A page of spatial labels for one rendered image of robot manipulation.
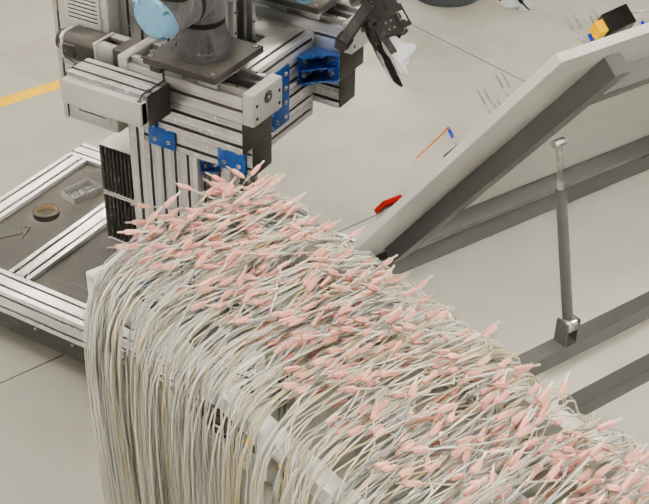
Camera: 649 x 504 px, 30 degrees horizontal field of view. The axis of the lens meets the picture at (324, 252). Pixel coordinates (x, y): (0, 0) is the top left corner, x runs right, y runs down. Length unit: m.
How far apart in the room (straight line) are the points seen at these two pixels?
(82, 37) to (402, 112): 2.22
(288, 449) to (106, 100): 1.78
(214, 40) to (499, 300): 0.95
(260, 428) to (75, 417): 2.21
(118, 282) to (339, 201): 2.93
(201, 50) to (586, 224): 1.08
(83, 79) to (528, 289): 1.26
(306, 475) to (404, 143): 3.63
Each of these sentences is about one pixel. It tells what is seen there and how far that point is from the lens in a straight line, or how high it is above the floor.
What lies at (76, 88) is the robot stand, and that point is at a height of 1.06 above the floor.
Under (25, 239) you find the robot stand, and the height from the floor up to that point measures 0.21.
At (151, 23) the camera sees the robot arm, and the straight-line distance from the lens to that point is 3.00.
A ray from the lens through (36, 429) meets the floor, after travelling 3.80.
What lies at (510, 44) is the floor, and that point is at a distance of 6.03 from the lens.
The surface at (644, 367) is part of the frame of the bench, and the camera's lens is 2.82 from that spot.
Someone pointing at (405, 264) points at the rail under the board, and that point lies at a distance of 2.99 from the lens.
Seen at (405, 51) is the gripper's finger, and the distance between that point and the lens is 2.60.
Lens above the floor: 2.57
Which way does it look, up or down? 35 degrees down
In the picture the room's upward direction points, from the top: 1 degrees clockwise
